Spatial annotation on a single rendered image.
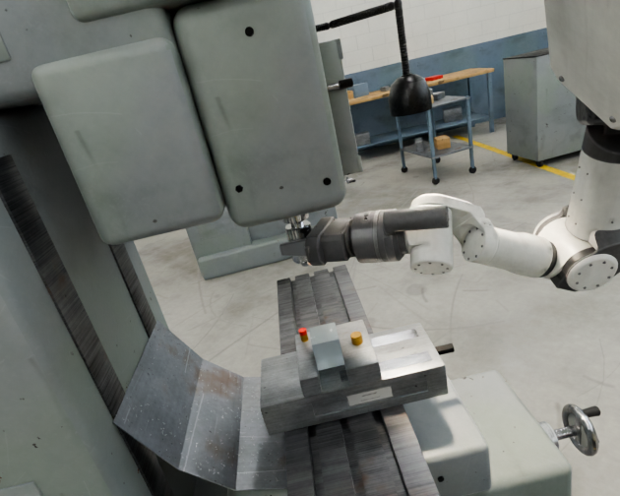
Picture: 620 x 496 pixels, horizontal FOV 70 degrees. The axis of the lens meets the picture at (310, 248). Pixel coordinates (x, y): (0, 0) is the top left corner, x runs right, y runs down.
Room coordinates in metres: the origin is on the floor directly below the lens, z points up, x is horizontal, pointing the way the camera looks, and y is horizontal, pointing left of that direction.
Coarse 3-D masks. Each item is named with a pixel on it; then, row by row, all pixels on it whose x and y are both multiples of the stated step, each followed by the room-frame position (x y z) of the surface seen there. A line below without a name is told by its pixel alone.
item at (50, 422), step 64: (0, 128) 0.67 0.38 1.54; (0, 192) 0.60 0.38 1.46; (64, 192) 0.76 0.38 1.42; (0, 256) 0.55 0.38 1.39; (64, 256) 0.68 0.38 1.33; (128, 256) 0.90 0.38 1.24; (0, 320) 0.52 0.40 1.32; (64, 320) 0.60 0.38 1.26; (128, 320) 0.79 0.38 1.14; (0, 384) 0.52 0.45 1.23; (64, 384) 0.54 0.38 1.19; (128, 384) 0.69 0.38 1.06; (0, 448) 0.52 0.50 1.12; (64, 448) 0.52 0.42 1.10; (128, 448) 0.60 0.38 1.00
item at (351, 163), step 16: (320, 48) 0.73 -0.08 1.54; (336, 48) 0.73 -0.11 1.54; (336, 64) 0.73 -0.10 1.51; (336, 80) 0.73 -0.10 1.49; (336, 96) 0.73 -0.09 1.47; (336, 112) 0.73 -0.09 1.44; (336, 128) 0.73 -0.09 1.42; (352, 128) 0.73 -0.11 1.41; (352, 144) 0.73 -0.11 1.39; (352, 160) 0.73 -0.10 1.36
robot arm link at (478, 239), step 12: (420, 204) 0.67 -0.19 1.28; (432, 204) 0.66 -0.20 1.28; (444, 204) 0.66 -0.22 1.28; (456, 204) 0.66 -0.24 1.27; (468, 204) 0.67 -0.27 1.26; (456, 216) 0.67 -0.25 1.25; (468, 216) 0.66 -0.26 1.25; (480, 216) 0.66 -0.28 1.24; (456, 228) 0.69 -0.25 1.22; (468, 228) 0.68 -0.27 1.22; (480, 228) 0.65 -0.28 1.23; (492, 228) 0.65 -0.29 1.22; (468, 240) 0.67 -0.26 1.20; (480, 240) 0.64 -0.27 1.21; (492, 240) 0.63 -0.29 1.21; (468, 252) 0.66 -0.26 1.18; (480, 252) 0.63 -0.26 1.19; (492, 252) 0.63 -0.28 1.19
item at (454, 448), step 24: (408, 408) 0.72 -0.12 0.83; (432, 408) 0.70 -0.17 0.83; (456, 408) 0.69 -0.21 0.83; (432, 432) 0.64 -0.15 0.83; (456, 432) 0.63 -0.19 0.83; (480, 432) 0.62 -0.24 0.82; (432, 456) 0.59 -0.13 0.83; (456, 456) 0.58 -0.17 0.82; (480, 456) 0.58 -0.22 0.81; (456, 480) 0.58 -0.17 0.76; (480, 480) 0.58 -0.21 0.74
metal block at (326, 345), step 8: (312, 328) 0.75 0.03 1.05; (320, 328) 0.74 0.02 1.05; (328, 328) 0.73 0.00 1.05; (336, 328) 0.73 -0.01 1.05; (312, 336) 0.72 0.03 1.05; (320, 336) 0.71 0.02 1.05; (328, 336) 0.71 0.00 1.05; (336, 336) 0.70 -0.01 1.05; (312, 344) 0.69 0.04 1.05; (320, 344) 0.69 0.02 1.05; (328, 344) 0.69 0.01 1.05; (336, 344) 0.69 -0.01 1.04; (320, 352) 0.69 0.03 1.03; (328, 352) 0.69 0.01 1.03; (336, 352) 0.69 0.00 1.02; (320, 360) 0.69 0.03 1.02; (328, 360) 0.69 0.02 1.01; (336, 360) 0.69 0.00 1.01; (320, 368) 0.69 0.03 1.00
